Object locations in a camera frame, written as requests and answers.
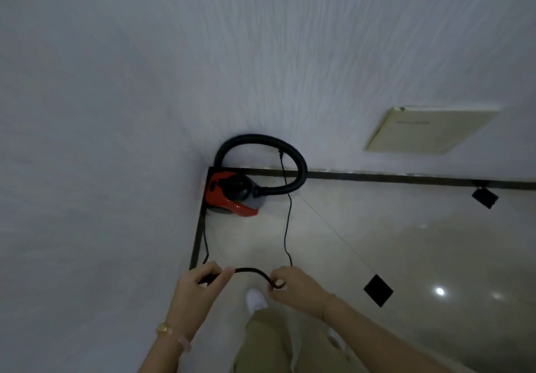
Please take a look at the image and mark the person's left hand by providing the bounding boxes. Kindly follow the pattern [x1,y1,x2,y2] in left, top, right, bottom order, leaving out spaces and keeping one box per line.
[167,261,235,340]

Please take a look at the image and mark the person's right hand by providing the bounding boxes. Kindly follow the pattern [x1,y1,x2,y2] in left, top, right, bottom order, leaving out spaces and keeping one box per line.
[267,266,336,319]

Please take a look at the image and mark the black power cord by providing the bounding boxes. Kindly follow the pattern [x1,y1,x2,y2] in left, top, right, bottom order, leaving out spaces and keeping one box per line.
[199,150,294,290]

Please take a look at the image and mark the red and black vacuum cleaner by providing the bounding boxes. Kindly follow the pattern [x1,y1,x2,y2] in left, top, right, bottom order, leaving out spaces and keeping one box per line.
[204,134,309,218]

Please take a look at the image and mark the person's right forearm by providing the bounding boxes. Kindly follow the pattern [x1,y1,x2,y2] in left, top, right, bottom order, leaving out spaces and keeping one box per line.
[322,295,453,373]

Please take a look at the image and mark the white left shoe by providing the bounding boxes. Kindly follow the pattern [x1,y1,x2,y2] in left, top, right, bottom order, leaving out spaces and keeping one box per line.
[245,288,269,315]

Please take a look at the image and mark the white shoe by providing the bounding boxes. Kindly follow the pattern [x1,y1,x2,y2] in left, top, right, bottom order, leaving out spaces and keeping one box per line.
[326,328,347,352]
[245,288,269,315]

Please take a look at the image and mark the white right shoe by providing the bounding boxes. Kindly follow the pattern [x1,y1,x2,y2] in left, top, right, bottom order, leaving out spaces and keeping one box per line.
[326,328,347,352]

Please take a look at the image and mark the khaki trousers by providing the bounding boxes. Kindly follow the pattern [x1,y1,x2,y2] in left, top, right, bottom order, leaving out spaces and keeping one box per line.
[230,308,355,373]

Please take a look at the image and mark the gold and pink bead bracelet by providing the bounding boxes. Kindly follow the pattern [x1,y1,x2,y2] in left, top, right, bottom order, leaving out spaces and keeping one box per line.
[155,322,193,352]

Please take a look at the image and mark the cream wall panel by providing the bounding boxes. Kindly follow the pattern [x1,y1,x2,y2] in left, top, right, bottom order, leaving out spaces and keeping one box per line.
[366,105,501,155]

